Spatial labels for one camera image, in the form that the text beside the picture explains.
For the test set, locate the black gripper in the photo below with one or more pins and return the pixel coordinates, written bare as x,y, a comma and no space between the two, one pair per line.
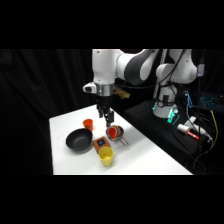
103,100

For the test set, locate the brown potato plush toy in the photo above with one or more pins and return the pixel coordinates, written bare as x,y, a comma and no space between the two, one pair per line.
113,132

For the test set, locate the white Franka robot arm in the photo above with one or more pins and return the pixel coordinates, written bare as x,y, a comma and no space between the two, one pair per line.
103,68

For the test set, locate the black bowl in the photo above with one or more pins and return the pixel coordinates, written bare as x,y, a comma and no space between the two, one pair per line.
79,139

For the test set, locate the orange plastic cup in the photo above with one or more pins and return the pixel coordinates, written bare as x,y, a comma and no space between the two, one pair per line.
88,124

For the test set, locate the wooden block with blue dot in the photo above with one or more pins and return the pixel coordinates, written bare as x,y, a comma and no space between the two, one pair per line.
101,143

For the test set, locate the yellow plastic cup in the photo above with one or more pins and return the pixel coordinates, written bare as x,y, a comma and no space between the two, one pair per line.
106,156

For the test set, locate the black robot stand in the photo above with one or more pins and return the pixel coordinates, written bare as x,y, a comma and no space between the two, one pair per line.
156,130

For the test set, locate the small green light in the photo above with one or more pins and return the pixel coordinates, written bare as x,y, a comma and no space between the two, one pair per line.
173,116

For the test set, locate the black curtain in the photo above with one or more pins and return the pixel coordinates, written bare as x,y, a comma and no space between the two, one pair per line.
40,86

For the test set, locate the white cylinder with red tip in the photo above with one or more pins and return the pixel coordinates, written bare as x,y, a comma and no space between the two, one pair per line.
186,130

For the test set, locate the blue lit electronic device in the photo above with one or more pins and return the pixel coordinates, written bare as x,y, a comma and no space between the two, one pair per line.
187,98

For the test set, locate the blue lit keyboard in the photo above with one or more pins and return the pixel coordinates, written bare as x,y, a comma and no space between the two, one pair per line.
210,101

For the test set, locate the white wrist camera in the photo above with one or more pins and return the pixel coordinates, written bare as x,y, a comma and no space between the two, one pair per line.
89,88

